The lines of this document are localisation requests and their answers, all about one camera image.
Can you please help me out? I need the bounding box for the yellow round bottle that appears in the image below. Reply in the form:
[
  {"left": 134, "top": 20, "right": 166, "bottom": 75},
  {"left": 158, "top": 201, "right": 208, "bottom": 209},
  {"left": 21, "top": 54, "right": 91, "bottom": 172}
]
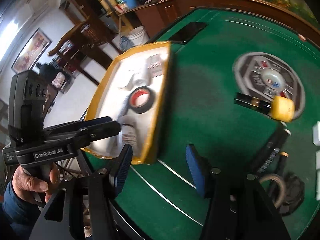
[{"left": 271, "top": 95, "right": 296, "bottom": 123}]

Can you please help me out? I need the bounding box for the table centre control panel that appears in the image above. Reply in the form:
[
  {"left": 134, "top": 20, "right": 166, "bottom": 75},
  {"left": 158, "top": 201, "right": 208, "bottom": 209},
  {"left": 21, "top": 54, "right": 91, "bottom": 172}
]
[{"left": 232, "top": 52, "right": 306, "bottom": 120}]

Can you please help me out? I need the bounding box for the black tape roll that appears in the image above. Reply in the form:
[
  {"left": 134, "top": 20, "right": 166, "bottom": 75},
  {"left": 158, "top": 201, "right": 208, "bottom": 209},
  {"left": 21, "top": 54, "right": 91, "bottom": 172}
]
[{"left": 128, "top": 86, "right": 158, "bottom": 114}]

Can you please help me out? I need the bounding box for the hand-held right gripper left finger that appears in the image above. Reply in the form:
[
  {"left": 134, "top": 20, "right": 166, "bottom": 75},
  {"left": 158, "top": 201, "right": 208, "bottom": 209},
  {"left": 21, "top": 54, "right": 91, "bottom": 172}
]
[{"left": 29, "top": 144, "right": 133, "bottom": 240}]

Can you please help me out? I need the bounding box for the wooden chair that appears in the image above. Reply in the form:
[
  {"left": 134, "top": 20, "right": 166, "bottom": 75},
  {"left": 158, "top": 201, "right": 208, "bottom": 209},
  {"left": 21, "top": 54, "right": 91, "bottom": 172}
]
[{"left": 47, "top": 15, "right": 118, "bottom": 86}]

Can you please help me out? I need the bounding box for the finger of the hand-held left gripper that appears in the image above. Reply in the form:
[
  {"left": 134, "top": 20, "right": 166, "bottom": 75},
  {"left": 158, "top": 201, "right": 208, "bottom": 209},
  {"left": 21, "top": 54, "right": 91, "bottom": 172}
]
[
  {"left": 43, "top": 116, "right": 120, "bottom": 138},
  {"left": 67, "top": 122, "right": 123, "bottom": 151}
]

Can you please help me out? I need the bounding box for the black cosmetic tube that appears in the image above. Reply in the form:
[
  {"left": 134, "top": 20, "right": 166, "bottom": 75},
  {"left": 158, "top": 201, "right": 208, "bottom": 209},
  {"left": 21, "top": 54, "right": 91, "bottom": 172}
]
[{"left": 249, "top": 129, "right": 291, "bottom": 174}]

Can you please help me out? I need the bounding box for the black gold rectangular case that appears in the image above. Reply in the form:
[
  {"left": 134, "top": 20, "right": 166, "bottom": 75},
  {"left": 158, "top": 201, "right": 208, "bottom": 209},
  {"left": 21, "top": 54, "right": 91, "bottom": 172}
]
[{"left": 234, "top": 92, "right": 273, "bottom": 116}]

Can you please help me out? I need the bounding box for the white tube bottle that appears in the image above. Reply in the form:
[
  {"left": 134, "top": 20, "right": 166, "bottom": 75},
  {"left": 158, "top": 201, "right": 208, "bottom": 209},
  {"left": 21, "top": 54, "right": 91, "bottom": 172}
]
[{"left": 124, "top": 65, "right": 151, "bottom": 91}]

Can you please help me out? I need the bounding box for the grey blue bin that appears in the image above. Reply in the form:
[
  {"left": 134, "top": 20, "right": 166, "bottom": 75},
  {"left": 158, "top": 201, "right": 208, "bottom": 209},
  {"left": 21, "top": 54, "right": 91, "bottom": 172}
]
[{"left": 117, "top": 35, "right": 135, "bottom": 53}]

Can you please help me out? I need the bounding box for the yellow-edged white box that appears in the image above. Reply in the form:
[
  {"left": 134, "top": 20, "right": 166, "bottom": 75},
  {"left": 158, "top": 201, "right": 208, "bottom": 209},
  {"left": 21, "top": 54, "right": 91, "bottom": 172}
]
[{"left": 80, "top": 40, "right": 173, "bottom": 166}]

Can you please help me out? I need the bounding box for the white labelled bottle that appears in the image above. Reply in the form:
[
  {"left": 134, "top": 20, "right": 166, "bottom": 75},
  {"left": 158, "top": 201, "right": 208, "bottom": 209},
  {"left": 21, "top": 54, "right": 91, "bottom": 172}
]
[{"left": 117, "top": 115, "right": 138, "bottom": 151}]

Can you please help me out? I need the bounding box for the person's left forearm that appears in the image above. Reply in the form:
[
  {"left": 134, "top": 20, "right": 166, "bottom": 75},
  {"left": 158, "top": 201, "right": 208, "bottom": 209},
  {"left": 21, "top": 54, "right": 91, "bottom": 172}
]
[{"left": 2, "top": 177, "right": 43, "bottom": 240}]

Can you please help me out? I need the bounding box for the wooden cabinet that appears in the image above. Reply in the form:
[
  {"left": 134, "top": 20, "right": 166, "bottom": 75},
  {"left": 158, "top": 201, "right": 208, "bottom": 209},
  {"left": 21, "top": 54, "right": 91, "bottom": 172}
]
[{"left": 119, "top": 0, "right": 313, "bottom": 38}]

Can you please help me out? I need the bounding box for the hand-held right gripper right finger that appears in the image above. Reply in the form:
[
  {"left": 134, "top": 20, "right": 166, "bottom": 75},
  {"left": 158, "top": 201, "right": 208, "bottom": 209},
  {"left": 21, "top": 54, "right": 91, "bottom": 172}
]
[{"left": 186, "top": 144, "right": 292, "bottom": 240}]

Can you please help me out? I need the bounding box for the black smartphone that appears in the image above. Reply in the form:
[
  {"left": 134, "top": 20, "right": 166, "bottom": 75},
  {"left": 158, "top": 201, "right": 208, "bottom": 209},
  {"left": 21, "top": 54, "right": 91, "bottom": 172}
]
[{"left": 169, "top": 22, "right": 208, "bottom": 45}]

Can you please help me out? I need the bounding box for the framed wall picture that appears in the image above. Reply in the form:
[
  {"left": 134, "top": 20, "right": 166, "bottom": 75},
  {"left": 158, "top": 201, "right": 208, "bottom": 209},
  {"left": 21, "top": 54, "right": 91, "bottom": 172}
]
[{"left": 10, "top": 27, "right": 53, "bottom": 73}]

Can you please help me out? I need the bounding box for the white plastic bucket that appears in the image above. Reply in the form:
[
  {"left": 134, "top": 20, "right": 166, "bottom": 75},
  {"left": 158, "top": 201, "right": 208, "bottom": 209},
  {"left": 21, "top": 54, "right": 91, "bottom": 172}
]
[{"left": 127, "top": 26, "right": 148, "bottom": 47}]

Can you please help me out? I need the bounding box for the black padlock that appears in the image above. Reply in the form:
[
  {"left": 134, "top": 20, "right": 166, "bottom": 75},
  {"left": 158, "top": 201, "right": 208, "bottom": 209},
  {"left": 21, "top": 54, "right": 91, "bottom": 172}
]
[{"left": 259, "top": 172, "right": 306, "bottom": 216}]

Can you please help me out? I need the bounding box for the person's left hand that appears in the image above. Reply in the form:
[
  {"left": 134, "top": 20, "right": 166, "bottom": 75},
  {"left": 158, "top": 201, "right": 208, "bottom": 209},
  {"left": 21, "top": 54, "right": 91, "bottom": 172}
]
[{"left": 11, "top": 164, "right": 61, "bottom": 204}]

